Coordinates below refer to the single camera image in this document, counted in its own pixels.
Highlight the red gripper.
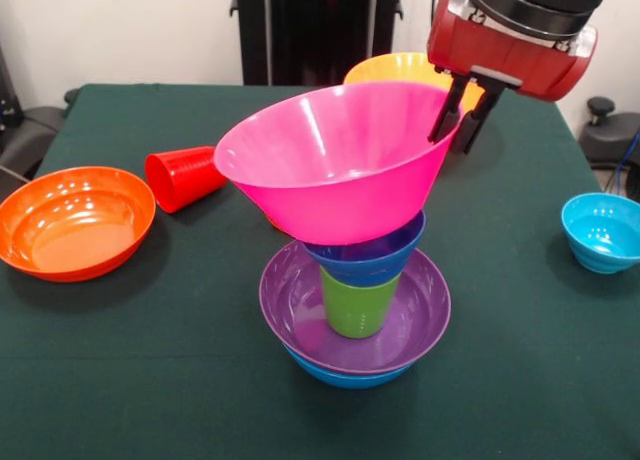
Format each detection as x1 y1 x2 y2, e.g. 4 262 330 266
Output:
426 0 599 156

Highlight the large yellow bowl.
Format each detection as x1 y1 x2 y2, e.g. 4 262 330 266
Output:
343 52 485 114

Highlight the large pink bowl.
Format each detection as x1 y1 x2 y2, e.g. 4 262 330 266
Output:
213 81 466 246

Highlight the small dark blue bowl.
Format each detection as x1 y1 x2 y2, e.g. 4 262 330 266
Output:
302 209 428 288

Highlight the purple bowl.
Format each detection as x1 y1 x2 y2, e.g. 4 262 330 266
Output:
258 239 452 376

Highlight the green cup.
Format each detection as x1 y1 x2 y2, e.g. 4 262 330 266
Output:
319 267 401 339

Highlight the sky blue bowl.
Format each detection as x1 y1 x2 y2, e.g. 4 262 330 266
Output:
282 344 416 390

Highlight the red cup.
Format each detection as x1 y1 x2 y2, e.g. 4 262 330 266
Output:
144 145 229 215

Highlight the orange bowl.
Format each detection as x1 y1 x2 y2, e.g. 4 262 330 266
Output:
0 166 157 283

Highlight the black stand base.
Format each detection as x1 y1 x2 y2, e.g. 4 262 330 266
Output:
0 88 81 181
578 96 640 170

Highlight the small cyan ribbed bowl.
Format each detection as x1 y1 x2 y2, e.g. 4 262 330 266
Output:
560 192 640 275

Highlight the dark green tablecloth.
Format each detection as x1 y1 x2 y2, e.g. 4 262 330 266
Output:
0 83 640 460

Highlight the blue cable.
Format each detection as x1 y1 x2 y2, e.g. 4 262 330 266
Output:
602 129 640 201

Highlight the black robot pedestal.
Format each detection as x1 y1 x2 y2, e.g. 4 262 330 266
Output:
229 0 404 87

